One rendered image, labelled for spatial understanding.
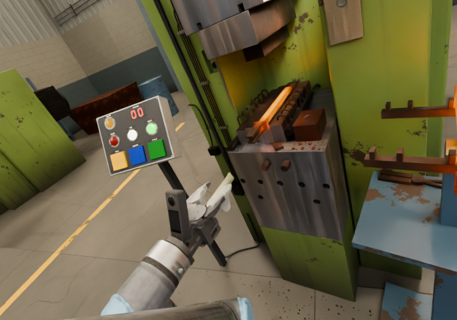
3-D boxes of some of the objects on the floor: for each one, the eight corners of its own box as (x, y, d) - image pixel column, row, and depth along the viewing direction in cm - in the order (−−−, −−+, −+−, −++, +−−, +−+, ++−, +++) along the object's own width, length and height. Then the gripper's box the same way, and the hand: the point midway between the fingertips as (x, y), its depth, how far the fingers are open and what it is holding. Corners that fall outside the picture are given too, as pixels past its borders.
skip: (126, 125, 636) (107, 96, 598) (83, 136, 720) (64, 111, 682) (150, 107, 729) (136, 81, 691) (110, 118, 813) (95, 96, 775)
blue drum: (171, 119, 524) (151, 81, 484) (151, 123, 550) (131, 88, 510) (183, 107, 569) (166, 73, 530) (164, 113, 595) (147, 79, 556)
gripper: (166, 257, 58) (211, 197, 72) (206, 272, 50) (247, 202, 65) (149, 235, 54) (199, 176, 69) (189, 247, 47) (237, 178, 61)
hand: (217, 184), depth 65 cm, fingers open, 6 cm apart
